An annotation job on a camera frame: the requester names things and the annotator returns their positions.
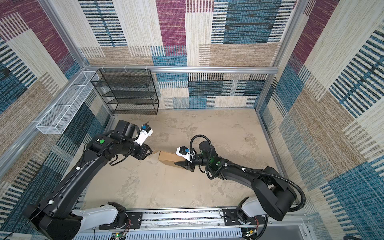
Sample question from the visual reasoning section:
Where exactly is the brown cardboard box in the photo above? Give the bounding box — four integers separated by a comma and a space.
153, 151, 185, 169

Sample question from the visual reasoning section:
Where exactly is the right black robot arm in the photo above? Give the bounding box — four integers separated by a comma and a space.
175, 141, 297, 224

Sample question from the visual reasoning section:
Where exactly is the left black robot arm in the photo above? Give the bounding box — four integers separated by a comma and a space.
23, 120, 153, 240

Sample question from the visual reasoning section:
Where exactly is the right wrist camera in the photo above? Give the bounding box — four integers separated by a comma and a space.
176, 146, 192, 163

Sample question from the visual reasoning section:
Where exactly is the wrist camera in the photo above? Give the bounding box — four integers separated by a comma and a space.
135, 122, 153, 146
176, 146, 192, 163

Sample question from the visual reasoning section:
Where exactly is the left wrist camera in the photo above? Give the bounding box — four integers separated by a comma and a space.
135, 122, 153, 146

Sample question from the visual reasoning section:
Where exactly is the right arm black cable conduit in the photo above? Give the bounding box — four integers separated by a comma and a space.
189, 134, 307, 213

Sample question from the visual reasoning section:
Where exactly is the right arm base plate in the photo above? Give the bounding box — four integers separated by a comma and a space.
219, 208, 266, 226

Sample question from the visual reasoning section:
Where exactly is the black wire mesh shelf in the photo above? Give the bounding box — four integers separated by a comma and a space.
91, 69, 160, 115

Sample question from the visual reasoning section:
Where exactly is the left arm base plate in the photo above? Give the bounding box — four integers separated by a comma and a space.
98, 212, 143, 230

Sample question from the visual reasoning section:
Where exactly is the white wire mesh basket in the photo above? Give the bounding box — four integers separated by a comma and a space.
36, 71, 96, 135

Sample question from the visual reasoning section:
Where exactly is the aluminium front rail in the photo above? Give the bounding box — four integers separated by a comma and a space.
53, 206, 310, 232

